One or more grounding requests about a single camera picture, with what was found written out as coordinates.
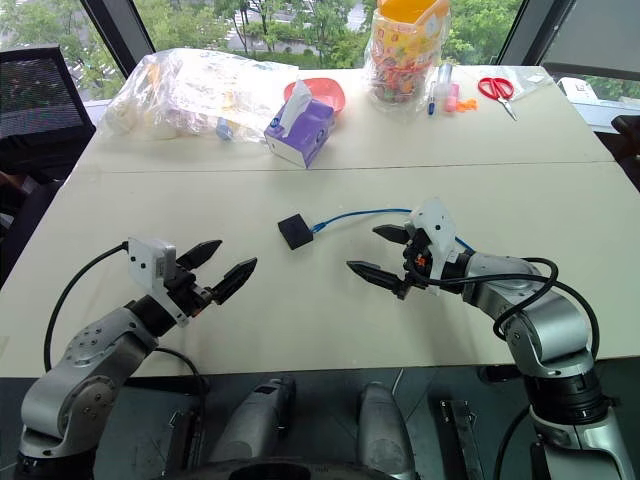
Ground black mesh office chair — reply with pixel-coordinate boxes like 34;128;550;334
0;44;98;177

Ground red handled scissors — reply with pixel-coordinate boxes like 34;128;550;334
476;75;521;123

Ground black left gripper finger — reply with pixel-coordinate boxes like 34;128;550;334
209;257;259;307
176;239;224;272

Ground black chair armrest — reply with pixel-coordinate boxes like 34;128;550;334
610;114;640;193

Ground black square adapter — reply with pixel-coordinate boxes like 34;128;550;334
277;212;317;252

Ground purple tissue box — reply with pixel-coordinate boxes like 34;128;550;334
263;79;336;171

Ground clear flat plastic bag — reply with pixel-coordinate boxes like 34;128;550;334
503;64;552;102

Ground red plastic bowl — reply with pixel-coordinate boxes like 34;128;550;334
283;77;348;116

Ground dark metal floor bracket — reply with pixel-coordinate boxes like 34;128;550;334
439;397;487;480
163;408;205;472

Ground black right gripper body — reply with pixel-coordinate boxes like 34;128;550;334
397;223;437;302

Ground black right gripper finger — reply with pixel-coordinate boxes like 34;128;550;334
345;259;407;301
371;224;414;248

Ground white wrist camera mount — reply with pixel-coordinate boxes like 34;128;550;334
126;237;192;329
409;197;459;297

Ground blue cable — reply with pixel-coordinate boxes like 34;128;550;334
309;207;474;252

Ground colourful jar in plastic wrap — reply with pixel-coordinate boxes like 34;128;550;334
363;0;452;120

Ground clear plastic bag with packets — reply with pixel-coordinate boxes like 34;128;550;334
99;47;302;147

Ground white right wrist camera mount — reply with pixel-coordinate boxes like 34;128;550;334
409;197;459;297

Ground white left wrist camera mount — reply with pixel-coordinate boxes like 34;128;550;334
126;237;192;329

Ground grey rounded robot leg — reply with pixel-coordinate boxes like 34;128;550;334
356;381;419;472
208;374;298;465

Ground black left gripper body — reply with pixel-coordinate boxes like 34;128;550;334
162;264;217;319

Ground black window frame post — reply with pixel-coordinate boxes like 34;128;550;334
79;0;157;79
496;0;577;67

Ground white box with label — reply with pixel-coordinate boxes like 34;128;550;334
556;76;600;103

